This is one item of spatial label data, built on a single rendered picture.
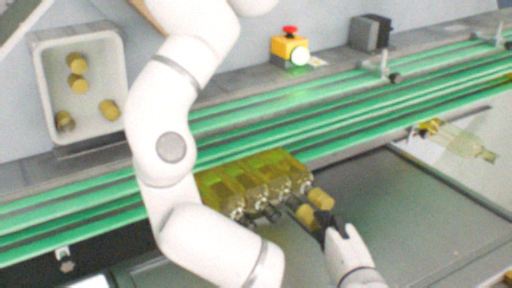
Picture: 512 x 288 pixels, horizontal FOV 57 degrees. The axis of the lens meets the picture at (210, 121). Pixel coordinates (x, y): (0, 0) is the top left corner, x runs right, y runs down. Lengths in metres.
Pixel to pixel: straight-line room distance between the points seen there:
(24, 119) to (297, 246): 0.66
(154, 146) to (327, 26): 0.89
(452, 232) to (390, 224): 0.14
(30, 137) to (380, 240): 0.83
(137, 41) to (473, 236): 0.90
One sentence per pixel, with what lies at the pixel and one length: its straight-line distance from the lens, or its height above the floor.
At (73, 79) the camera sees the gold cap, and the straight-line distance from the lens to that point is 1.02.
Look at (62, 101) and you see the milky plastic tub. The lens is 1.06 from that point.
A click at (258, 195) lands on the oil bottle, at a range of 0.97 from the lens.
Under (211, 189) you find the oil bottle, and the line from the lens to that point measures 0.99.
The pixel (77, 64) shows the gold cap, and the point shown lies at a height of 0.81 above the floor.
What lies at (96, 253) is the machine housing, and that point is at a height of 0.89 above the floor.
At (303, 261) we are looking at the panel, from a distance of 1.05.
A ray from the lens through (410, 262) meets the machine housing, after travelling 1.16.
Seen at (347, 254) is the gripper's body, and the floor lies 1.33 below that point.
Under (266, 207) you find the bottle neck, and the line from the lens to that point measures 0.96.
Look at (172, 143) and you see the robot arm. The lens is 0.58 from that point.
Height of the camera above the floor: 1.73
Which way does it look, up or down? 52 degrees down
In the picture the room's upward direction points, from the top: 131 degrees clockwise
